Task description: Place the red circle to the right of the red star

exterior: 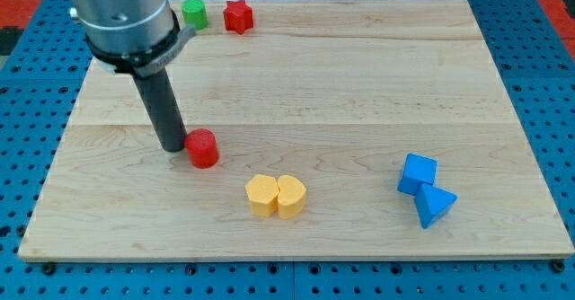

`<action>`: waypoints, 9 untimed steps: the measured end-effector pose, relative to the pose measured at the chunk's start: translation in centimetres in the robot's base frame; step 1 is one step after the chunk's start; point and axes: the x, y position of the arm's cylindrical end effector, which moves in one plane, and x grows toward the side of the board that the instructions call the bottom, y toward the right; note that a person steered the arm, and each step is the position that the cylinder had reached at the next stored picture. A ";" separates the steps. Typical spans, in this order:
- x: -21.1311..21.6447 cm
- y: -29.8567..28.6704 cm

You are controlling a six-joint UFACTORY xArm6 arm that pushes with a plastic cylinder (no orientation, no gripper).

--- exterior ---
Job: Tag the green cylinder block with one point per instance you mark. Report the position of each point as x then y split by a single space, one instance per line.
194 12

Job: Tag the blue cube block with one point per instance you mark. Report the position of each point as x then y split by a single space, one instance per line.
417 170

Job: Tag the yellow hexagon block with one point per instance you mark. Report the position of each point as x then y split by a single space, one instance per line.
262 192

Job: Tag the red cylinder block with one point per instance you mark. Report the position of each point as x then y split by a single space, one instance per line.
201 146

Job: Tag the blue triangle block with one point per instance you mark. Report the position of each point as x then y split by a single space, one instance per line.
432 204

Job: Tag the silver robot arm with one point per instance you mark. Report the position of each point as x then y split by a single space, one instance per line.
138 37

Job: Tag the wooden board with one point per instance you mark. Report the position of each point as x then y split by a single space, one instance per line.
333 92

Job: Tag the red star block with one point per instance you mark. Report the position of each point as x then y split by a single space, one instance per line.
238 16

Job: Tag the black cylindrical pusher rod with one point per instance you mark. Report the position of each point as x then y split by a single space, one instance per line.
156 93

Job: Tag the yellow half-round block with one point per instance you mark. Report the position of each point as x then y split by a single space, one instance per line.
291 197

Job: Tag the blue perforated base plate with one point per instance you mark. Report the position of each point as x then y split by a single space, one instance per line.
39 84

